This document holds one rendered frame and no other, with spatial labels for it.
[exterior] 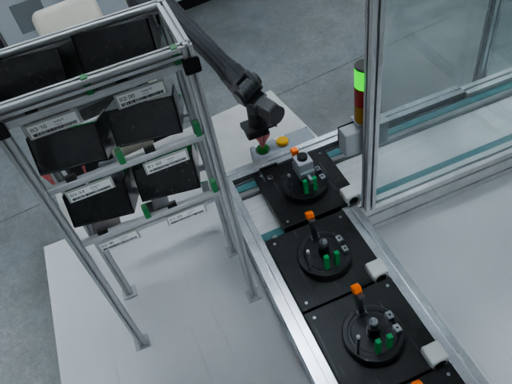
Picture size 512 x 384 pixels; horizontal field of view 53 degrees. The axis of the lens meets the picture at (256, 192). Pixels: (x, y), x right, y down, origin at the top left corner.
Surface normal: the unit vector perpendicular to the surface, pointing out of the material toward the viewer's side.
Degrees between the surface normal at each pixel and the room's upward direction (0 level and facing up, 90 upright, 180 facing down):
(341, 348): 0
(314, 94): 0
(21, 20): 90
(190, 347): 0
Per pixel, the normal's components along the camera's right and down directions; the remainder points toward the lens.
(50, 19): 0.21, -0.08
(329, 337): -0.14, -0.66
